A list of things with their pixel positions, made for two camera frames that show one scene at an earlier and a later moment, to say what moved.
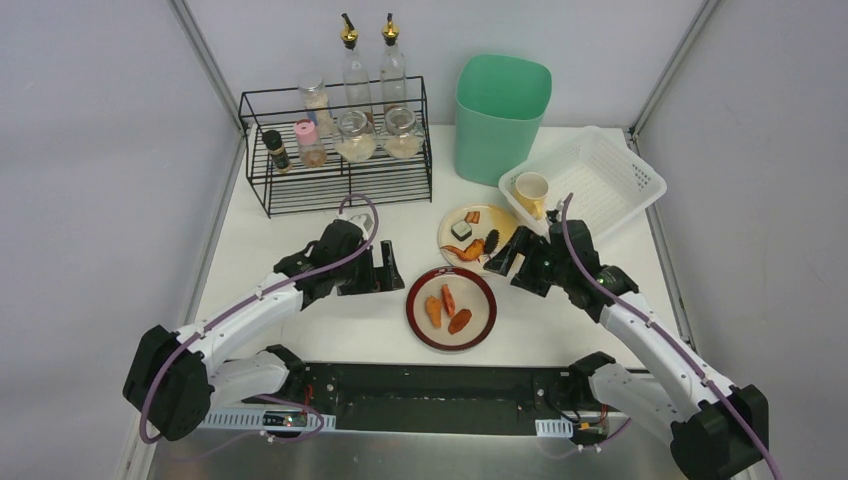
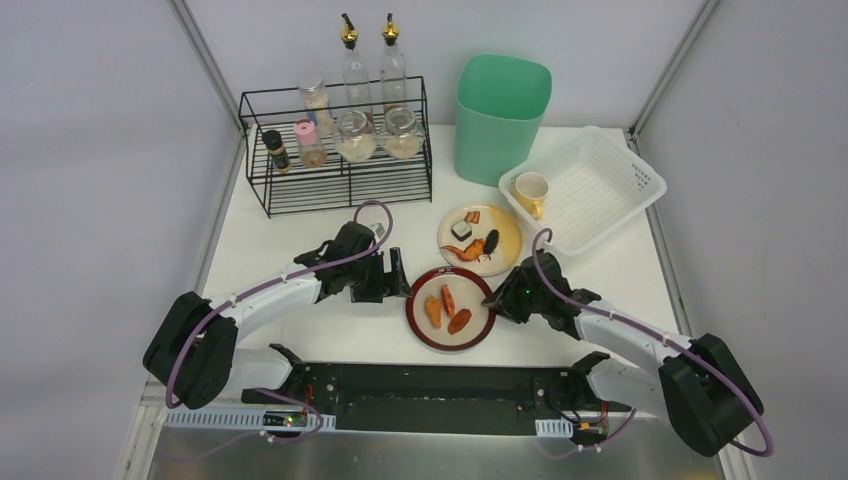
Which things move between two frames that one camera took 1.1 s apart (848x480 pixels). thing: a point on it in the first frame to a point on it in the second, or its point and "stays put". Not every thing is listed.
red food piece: [448, 300] stays put
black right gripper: [527, 255] to [506, 300]
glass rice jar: [355, 142] stays put
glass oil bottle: [392, 69] stays put
